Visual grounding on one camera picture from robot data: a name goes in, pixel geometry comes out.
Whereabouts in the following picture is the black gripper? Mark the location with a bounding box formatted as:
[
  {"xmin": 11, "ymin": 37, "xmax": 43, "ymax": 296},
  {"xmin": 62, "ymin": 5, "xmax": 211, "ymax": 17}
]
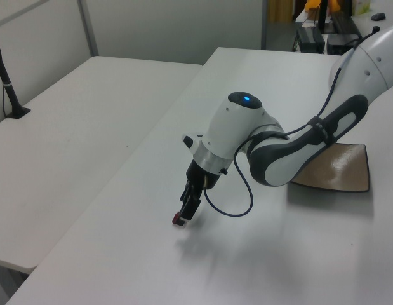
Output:
[{"xmin": 178, "ymin": 159, "xmax": 229, "ymax": 228}]

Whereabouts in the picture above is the square brown ceramic plate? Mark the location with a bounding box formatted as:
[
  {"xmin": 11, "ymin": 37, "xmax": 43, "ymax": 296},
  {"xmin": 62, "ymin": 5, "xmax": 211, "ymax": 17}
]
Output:
[{"xmin": 290, "ymin": 143, "xmax": 371, "ymax": 193}]

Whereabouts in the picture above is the black power adapter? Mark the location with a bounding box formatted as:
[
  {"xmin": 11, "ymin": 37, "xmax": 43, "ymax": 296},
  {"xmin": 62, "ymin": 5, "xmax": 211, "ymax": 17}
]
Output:
[{"xmin": 295, "ymin": 26, "xmax": 326, "ymax": 52}]

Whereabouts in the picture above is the yellow panel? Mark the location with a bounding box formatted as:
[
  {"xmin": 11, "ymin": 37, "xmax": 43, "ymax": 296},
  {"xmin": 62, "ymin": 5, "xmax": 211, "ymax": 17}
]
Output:
[{"xmin": 267, "ymin": 0, "xmax": 294, "ymax": 24}]

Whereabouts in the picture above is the black electronics box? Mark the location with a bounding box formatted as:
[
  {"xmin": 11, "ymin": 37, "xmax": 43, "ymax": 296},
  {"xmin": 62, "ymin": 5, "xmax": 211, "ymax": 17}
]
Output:
[{"xmin": 326, "ymin": 32, "xmax": 361, "ymax": 55}]

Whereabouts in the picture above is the orange object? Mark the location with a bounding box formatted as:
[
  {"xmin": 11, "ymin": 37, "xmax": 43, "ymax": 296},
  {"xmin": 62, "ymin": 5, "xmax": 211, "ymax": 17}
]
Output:
[{"xmin": 305, "ymin": 0, "xmax": 340, "ymax": 13}]

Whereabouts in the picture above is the black keyboard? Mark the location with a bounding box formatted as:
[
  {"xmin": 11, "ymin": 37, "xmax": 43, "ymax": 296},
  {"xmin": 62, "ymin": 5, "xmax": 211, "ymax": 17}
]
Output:
[{"xmin": 330, "ymin": 12, "xmax": 363, "ymax": 34}]

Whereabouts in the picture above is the green white carton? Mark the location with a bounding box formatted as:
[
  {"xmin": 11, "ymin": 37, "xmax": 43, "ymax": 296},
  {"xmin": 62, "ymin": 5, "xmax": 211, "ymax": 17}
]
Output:
[{"xmin": 352, "ymin": 0, "xmax": 371, "ymax": 15}]

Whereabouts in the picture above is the grey metal frame post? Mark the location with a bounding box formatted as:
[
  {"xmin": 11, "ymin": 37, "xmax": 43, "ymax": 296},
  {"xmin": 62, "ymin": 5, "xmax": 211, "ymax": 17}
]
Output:
[{"xmin": 260, "ymin": 0, "xmax": 269, "ymax": 50}]

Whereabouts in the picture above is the grey metal partition post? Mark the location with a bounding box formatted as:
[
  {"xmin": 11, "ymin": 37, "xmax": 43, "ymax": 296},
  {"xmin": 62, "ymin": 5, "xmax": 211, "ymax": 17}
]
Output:
[{"xmin": 76, "ymin": 0, "xmax": 100, "ymax": 58}]

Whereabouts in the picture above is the black camera stand pole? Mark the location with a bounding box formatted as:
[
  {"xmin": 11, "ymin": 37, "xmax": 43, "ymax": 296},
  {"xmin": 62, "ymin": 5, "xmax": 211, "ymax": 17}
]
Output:
[{"xmin": 0, "ymin": 31, "xmax": 32, "ymax": 120}]

